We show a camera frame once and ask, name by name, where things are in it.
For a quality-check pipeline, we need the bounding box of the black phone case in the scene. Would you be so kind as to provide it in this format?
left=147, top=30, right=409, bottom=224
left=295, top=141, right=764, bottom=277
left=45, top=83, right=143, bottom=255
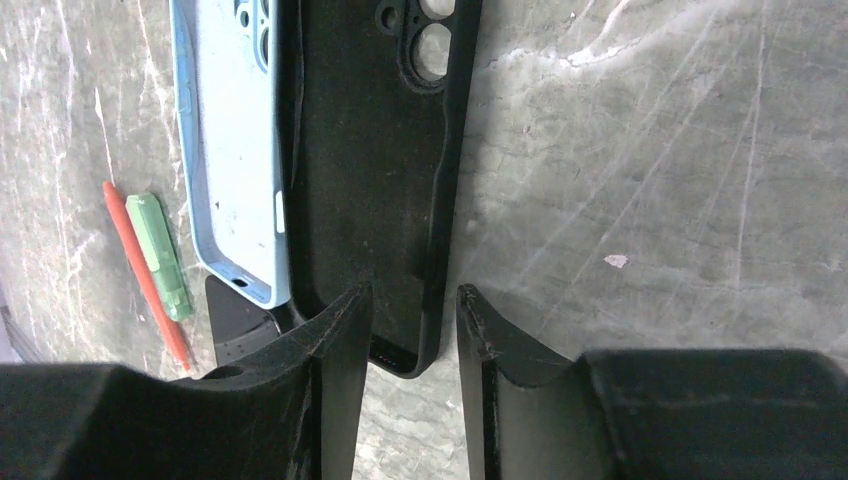
left=275, top=1, right=482, bottom=379

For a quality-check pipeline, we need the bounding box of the orange pen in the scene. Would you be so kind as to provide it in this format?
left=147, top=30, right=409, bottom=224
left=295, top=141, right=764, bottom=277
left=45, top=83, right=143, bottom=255
left=102, top=181, right=191, bottom=372

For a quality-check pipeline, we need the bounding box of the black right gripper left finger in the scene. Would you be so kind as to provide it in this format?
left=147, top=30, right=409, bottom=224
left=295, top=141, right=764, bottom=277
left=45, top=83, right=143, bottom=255
left=1, top=282, right=373, bottom=479

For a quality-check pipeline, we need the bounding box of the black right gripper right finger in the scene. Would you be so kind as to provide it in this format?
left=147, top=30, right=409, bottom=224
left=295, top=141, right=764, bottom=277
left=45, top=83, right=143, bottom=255
left=456, top=284, right=847, bottom=479

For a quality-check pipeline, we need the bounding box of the phone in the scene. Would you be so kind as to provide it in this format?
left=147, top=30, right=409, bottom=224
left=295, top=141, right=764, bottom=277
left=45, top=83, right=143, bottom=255
left=204, top=276, right=293, bottom=367

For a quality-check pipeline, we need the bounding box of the light blue phone case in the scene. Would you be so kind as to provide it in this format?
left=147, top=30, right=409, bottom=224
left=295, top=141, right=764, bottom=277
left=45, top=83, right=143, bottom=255
left=169, top=1, right=290, bottom=309

